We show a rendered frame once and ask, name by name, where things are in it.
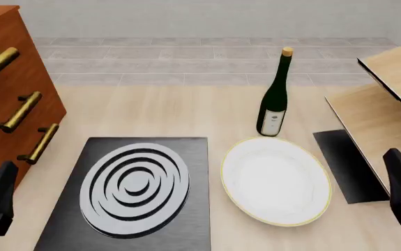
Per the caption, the flat black stove plate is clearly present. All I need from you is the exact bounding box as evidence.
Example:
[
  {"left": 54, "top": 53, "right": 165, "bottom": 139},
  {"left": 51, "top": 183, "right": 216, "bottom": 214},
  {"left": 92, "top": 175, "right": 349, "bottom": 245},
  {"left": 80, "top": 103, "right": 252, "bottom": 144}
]
[{"left": 34, "top": 136, "right": 212, "bottom": 251}]

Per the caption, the white plate with yellow rim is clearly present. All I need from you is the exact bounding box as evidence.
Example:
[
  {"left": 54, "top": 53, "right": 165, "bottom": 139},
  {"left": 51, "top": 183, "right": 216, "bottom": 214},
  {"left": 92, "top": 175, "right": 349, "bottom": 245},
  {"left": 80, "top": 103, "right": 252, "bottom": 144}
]
[{"left": 220, "top": 136, "right": 333, "bottom": 228}]

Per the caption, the pale wooden rack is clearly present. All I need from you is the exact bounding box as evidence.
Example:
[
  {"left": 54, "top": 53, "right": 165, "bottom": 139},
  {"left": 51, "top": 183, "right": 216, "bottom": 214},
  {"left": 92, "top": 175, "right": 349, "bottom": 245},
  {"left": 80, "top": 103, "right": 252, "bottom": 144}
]
[{"left": 312, "top": 38, "right": 401, "bottom": 205}]

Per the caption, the dark green wine bottle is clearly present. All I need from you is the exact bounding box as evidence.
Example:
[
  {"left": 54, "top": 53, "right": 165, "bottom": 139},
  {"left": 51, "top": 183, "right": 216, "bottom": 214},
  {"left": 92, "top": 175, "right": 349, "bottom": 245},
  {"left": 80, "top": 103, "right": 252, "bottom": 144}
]
[{"left": 255, "top": 46, "right": 294, "bottom": 138}]

